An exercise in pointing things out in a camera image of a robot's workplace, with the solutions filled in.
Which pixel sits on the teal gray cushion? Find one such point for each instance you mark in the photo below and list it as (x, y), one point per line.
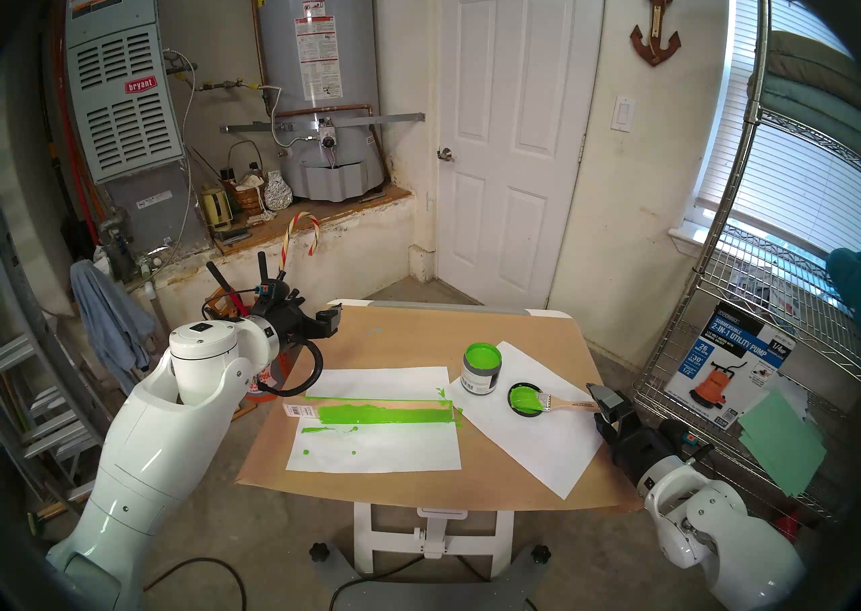
(800, 108)

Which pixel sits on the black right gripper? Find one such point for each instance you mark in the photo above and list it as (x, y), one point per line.
(646, 455)

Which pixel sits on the blue cloth towel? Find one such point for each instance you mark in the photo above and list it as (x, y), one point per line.
(111, 320)

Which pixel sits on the teal fabric item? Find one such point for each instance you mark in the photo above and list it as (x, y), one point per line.
(846, 277)

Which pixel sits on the black paint can lid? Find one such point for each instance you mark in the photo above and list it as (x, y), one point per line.
(514, 408)

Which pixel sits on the brown kraft paper cover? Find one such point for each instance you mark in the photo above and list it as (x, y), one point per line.
(403, 340)

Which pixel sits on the utility pump box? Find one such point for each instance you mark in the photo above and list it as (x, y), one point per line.
(726, 361)

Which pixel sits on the foil wrapped object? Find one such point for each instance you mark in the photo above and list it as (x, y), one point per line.
(277, 193)

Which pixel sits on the wood topped heater ledge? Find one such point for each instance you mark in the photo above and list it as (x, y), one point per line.
(303, 219)

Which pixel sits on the gray bryant furnace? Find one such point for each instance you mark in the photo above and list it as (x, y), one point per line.
(128, 98)

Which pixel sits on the yellow jug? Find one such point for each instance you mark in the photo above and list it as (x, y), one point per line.
(216, 209)

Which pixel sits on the striped candy cane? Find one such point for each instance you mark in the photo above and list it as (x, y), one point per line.
(315, 226)

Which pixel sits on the white light switch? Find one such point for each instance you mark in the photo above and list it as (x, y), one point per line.
(623, 113)

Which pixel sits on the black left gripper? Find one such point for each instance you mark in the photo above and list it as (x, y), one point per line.
(289, 320)

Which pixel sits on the rusty anchor wall decoration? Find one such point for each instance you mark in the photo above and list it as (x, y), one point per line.
(654, 45)

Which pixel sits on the metal ladder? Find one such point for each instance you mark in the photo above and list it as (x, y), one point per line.
(27, 381)

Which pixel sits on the gray water heater tank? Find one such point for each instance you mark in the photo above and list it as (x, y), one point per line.
(316, 78)

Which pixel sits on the white paper sheet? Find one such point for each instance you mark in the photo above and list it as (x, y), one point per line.
(377, 448)
(545, 448)

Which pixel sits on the open green paint can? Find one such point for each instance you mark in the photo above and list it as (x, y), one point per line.
(481, 367)

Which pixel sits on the silver door knob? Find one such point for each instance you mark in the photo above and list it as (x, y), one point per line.
(444, 154)

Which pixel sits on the green painted wood plank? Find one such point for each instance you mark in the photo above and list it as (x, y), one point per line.
(383, 414)

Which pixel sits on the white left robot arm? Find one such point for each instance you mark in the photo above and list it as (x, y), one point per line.
(161, 448)

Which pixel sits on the white window blinds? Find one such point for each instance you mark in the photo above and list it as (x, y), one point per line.
(787, 179)

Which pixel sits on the small red object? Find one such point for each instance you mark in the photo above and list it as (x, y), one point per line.
(787, 525)

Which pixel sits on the dark green cushion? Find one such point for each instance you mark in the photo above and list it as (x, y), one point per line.
(820, 65)

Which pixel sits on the orange plastic bucket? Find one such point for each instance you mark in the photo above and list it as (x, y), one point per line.
(276, 371)

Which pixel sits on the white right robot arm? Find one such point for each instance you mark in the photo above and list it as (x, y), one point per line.
(726, 536)

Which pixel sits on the white panel door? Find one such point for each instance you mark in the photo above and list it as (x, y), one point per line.
(518, 132)

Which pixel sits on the light green paper sheet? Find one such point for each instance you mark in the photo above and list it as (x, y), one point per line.
(783, 448)

